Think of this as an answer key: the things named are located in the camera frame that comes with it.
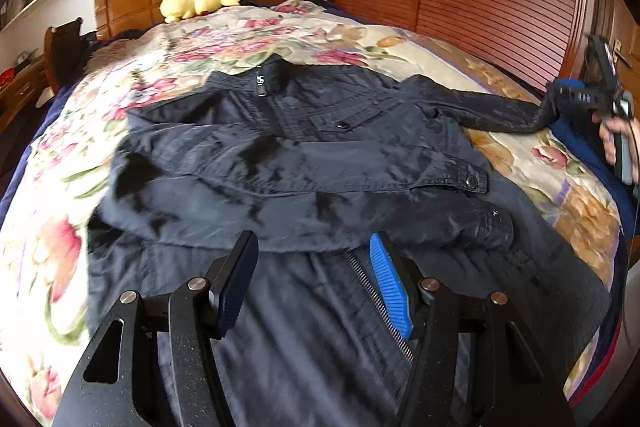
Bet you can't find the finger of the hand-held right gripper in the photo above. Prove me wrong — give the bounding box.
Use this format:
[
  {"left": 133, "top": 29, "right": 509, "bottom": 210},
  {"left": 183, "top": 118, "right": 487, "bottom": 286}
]
[{"left": 547, "top": 79, "right": 596, "bottom": 120}]

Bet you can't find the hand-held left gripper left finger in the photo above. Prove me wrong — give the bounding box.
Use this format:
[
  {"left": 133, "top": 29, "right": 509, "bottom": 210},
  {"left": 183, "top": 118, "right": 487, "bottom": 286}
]
[{"left": 52, "top": 231, "right": 259, "bottom": 427}]

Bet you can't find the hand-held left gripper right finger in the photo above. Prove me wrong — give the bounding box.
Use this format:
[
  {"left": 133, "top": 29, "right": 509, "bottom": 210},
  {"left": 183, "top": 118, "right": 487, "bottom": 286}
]
[{"left": 369, "top": 232, "right": 576, "bottom": 427}]

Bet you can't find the dark navy jacket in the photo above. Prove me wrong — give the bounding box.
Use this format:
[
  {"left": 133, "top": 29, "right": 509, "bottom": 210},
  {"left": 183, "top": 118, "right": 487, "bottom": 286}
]
[{"left": 86, "top": 56, "right": 626, "bottom": 427}]

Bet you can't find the person's right hand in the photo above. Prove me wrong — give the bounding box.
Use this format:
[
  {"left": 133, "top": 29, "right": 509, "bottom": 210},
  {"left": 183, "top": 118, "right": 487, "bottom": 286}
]
[{"left": 599, "top": 117, "right": 640, "bottom": 168}]

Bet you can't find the wooden door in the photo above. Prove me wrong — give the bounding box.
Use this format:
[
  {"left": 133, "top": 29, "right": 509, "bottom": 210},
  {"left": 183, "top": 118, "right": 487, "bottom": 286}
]
[{"left": 595, "top": 0, "right": 640, "bottom": 108}]

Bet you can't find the blue folded garment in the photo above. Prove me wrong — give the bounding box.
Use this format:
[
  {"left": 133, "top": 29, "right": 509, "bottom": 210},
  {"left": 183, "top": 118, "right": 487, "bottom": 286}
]
[{"left": 552, "top": 114, "right": 623, "bottom": 218}]

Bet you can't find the floral blanket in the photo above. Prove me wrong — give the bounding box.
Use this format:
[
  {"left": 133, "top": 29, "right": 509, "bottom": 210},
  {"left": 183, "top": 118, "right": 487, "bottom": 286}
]
[{"left": 0, "top": 0, "right": 623, "bottom": 427}]

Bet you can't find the wooden desk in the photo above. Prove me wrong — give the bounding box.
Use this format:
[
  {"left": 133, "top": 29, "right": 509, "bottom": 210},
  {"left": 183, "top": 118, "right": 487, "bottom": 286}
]
[{"left": 0, "top": 52, "right": 51, "bottom": 132}]

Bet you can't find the wooden chair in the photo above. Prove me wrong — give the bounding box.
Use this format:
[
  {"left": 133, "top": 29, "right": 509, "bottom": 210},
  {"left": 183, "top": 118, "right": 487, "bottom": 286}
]
[{"left": 44, "top": 18, "right": 86, "bottom": 90}]

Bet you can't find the brass door handle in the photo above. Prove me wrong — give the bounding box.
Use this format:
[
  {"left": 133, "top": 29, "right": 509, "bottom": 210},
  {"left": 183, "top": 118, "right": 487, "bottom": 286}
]
[{"left": 612, "top": 39, "right": 635, "bottom": 68}]

